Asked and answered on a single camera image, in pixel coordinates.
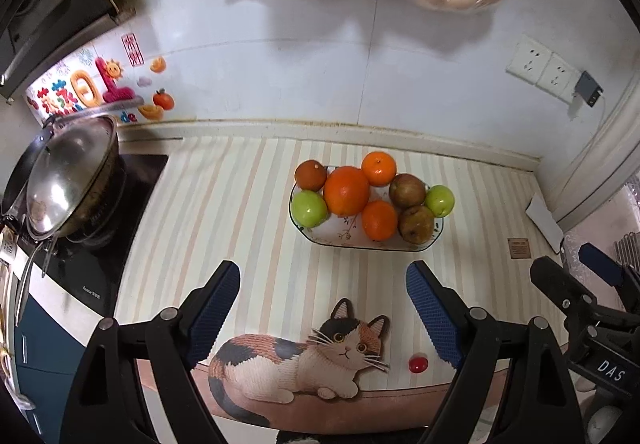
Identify small brown label card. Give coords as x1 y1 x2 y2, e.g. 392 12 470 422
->
508 238 532 260

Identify striped cat table mat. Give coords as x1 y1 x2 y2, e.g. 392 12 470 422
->
115 136 567 433

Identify front reddish brown apple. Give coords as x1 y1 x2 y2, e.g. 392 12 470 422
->
398 206 435 245

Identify glossy back tangerine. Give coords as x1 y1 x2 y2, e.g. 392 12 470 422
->
360 152 397 187

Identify white wall socket pair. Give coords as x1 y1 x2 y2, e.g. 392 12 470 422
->
506 34 580 104

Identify colourful wall stickers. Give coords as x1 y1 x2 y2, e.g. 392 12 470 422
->
24 31 176 124

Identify black induction cooktop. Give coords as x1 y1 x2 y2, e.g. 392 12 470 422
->
32 154 168 317

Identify white paper card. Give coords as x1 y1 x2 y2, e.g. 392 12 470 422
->
525 194 564 254

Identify green apple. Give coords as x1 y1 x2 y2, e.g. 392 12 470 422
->
424 185 456 218
290 190 330 228

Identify grey plug adapter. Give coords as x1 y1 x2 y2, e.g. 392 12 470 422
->
574 70 603 107

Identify floral ceramic fruit plate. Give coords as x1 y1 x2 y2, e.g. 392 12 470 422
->
288 166 444 252

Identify steel wok with lid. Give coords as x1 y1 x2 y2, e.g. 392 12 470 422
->
2 95 147 325

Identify left green apple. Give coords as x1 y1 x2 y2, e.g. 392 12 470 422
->
290 190 330 228

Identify back reddish apple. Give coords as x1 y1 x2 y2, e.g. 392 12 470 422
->
388 173 426 209

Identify dark brownish orange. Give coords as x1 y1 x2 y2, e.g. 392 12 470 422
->
294 159 328 192

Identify large orange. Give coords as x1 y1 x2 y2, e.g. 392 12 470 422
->
323 166 370 218

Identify small red cherry tomato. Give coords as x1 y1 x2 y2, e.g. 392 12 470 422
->
408 353 430 375

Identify small front orange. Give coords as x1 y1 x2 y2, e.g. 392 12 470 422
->
361 200 398 242

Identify right green apple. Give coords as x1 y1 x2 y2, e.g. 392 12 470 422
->
424 185 456 218

